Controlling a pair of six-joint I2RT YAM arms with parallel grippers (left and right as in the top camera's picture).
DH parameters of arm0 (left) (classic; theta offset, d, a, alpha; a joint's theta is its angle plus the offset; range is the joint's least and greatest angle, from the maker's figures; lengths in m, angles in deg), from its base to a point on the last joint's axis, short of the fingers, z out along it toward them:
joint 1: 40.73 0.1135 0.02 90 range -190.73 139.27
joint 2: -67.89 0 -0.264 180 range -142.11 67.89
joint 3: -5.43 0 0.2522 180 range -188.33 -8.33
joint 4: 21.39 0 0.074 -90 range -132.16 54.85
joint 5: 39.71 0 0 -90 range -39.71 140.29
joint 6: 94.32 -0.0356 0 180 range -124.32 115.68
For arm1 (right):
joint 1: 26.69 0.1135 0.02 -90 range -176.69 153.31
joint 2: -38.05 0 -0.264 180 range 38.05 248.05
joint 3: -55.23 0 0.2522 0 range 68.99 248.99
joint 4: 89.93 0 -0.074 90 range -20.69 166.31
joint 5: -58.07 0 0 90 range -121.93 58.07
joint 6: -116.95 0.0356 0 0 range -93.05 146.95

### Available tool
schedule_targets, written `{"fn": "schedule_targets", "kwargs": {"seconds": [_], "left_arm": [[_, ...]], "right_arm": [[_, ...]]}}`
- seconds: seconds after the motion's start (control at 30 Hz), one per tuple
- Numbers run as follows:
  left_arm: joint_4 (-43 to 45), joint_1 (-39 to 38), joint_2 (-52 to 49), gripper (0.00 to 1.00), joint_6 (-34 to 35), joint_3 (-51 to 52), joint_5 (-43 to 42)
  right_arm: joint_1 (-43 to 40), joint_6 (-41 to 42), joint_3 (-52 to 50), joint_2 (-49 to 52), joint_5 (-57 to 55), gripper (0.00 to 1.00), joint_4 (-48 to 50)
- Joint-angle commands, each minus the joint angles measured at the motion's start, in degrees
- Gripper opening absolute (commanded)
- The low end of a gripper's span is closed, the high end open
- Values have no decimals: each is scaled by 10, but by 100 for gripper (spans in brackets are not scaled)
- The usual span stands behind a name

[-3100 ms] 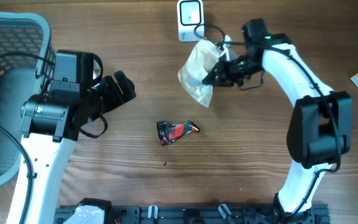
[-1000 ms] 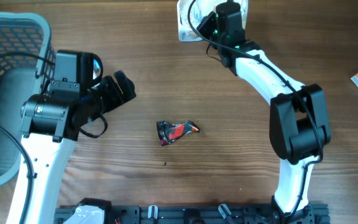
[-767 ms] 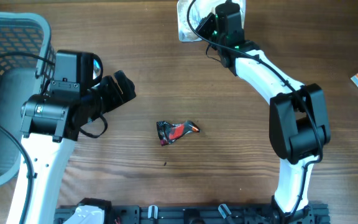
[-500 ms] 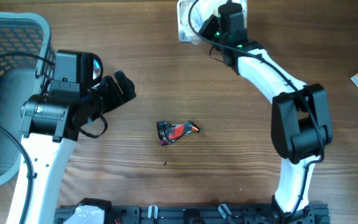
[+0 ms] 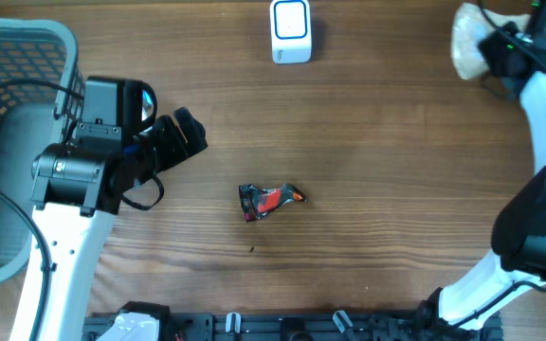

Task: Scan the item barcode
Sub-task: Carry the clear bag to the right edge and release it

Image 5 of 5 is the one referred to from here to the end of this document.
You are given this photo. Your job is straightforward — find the red dark small package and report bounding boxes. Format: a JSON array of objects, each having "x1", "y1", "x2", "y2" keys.
[{"x1": 239, "y1": 183, "x2": 307, "y2": 223}]

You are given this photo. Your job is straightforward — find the black left camera cable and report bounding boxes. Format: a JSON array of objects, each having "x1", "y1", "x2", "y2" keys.
[{"x1": 0, "y1": 78, "x2": 85, "y2": 341}]

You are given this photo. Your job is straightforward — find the white barcode scanner box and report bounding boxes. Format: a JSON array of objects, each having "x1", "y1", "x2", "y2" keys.
[{"x1": 269, "y1": 0, "x2": 312, "y2": 64}]

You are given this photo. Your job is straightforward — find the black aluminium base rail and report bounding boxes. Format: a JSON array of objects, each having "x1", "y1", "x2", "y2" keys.
[{"x1": 82, "y1": 300, "x2": 504, "y2": 341}]

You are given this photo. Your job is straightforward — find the white plastic pouch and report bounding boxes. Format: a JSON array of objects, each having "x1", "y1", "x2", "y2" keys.
[{"x1": 450, "y1": 2, "x2": 533, "y2": 81}]

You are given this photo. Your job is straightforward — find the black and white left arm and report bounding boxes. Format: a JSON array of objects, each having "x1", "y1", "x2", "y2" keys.
[{"x1": 10, "y1": 76, "x2": 208, "y2": 340}]

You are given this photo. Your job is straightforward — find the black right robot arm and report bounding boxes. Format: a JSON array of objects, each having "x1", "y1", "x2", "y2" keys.
[{"x1": 405, "y1": 0, "x2": 546, "y2": 340}]

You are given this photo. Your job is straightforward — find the grey plastic mesh basket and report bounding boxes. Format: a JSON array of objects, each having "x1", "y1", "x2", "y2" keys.
[{"x1": 0, "y1": 18, "x2": 84, "y2": 282}]

